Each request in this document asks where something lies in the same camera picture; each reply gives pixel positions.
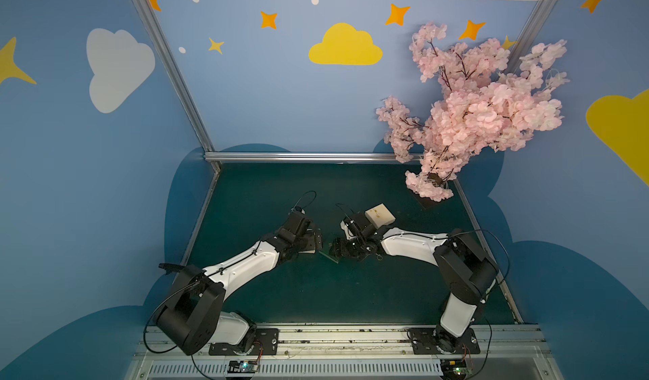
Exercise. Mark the pink cherry blossom tree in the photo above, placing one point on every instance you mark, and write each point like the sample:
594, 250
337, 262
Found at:
483, 106

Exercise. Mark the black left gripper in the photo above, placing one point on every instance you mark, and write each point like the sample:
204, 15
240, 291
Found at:
308, 237

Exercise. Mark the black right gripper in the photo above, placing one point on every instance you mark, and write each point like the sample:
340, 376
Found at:
350, 243

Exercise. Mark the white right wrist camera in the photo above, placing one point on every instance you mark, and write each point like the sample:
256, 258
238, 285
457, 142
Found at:
349, 229

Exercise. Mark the green jewelry box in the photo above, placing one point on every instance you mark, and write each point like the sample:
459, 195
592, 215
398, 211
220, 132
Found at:
336, 251

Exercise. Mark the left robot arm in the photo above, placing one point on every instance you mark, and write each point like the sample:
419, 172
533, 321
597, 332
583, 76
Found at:
191, 315

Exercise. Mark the aluminium left frame post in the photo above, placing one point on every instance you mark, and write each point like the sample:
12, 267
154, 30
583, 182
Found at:
152, 26

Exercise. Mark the right green circuit board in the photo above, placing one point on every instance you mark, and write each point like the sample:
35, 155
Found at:
454, 370

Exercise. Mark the cream flower print box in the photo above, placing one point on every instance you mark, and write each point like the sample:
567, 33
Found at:
380, 216

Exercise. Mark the front aluminium rail base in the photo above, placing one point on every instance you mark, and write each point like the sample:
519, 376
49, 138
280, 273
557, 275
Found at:
365, 351

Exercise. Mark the aluminium frame post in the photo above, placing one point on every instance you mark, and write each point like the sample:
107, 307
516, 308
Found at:
532, 27
152, 26

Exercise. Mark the aluminium right frame post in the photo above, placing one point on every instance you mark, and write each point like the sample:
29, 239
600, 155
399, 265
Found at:
532, 27

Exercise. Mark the green circuit board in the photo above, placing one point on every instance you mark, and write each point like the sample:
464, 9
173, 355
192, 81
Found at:
454, 370
243, 367

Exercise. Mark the aluminium back frame rail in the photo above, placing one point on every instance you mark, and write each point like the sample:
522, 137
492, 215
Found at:
312, 158

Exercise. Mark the left green circuit board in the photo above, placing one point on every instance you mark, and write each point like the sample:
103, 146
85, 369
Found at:
243, 367

